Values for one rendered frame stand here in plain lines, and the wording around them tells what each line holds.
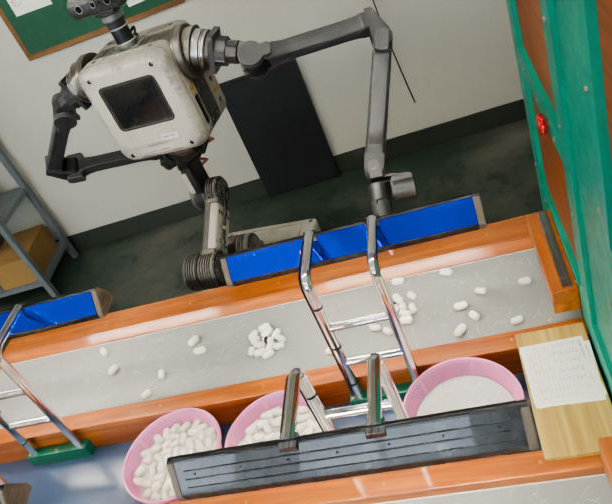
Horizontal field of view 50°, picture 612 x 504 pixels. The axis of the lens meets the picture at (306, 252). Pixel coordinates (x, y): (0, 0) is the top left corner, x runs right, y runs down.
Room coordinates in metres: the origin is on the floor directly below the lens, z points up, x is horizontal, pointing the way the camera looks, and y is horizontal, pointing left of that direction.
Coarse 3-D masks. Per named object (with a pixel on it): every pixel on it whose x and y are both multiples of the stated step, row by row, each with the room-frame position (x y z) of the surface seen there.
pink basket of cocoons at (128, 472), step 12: (192, 408) 1.27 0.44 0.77; (156, 420) 1.29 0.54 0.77; (168, 420) 1.28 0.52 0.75; (180, 420) 1.28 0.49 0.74; (192, 420) 1.27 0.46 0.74; (204, 420) 1.24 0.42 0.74; (144, 432) 1.27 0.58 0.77; (156, 432) 1.27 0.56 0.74; (216, 432) 1.19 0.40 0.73; (132, 444) 1.24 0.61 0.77; (144, 444) 1.25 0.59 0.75; (132, 456) 1.22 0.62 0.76; (132, 468) 1.19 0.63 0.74; (132, 480) 1.15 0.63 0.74; (132, 492) 1.10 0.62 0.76
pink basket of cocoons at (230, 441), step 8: (280, 392) 1.19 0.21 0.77; (256, 400) 1.20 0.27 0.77; (264, 400) 1.20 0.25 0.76; (272, 400) 1.19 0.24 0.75; (280, 400) 1.19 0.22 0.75; (304, 400) 1.15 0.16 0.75; (248, 408) 1.19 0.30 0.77; (256, 408) 1.19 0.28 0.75; (264, 408) 1.19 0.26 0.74; (272, 408) 1.19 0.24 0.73; (240, 416) 1.17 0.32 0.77; (248, 416) 1.18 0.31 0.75; (256, 416) 1.18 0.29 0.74; (232, 424) 1.16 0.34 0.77; (240, 424) 1.16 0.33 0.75; (248, 424) 1.17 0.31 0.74; (232, 432) 1.14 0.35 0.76; (240, 432) 1.15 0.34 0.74; (232, 440) 1.13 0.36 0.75; (240, 440) 1.13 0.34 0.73
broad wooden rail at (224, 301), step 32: (512, 224) 1.41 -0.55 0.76; (384, 256) 1.52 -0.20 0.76; (416, 256) 1.46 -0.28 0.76; (448, 256) 1.40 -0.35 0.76; (480, 256) 1.36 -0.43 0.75; (224, 288) 1.71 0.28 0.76; (256, 288) 1.64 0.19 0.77; (288, 288) 1.57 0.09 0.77; (320, 288) 1.52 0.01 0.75; (96, 320) 1.86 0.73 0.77; (128, 320) 1.78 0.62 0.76; (160, 320) 1.70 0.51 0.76; (192, 320) 1.65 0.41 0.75; (32, 352) 1.86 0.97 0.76
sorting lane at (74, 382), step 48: (432, 288) 1.33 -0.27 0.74; (528, 288) 1.18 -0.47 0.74; (144, 336) 1.69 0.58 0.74; (192, 336) 1.59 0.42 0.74; (240, 336) 1.49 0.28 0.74; (288, 336) 1.40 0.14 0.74; (384, 336) 1.24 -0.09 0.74; (432, 336) 1.17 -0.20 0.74; (480, 336) 1.11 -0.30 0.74; (0, 384) 1.79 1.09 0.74; (48, 384) 1.68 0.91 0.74; (96, 384) 1.57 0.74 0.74; (144, 384) 1.48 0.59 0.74; (192, 384) 1.39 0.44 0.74
